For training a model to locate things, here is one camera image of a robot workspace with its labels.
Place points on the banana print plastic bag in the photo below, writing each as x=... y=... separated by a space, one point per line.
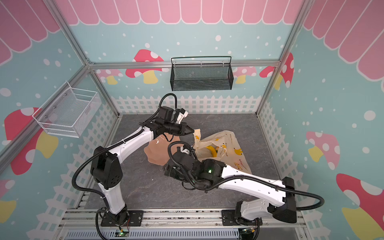
x=229 y=150

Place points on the pink fruit plate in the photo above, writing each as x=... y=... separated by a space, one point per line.
x=157 y=149

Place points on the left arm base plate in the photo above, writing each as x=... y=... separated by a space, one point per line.
x=124 y=218

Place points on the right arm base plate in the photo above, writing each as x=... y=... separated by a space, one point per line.
x=232 y=218

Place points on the black mesh wall basket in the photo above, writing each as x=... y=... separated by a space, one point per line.
x=207 y=73

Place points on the long yellow banana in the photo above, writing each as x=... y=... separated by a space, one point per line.
x=213 y=151

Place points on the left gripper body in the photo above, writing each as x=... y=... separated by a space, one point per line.
x=173 y=128

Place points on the aluminium front rail frame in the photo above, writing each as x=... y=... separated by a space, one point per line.
x=176 y=224

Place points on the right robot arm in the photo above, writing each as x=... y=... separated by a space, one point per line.
x=274 y=198

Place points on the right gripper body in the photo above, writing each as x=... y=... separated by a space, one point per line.
x=169 y=171

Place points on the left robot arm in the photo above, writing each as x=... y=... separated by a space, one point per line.
x=106 y=162

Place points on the white wire wall basket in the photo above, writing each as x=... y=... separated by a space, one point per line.
x=68 y=112

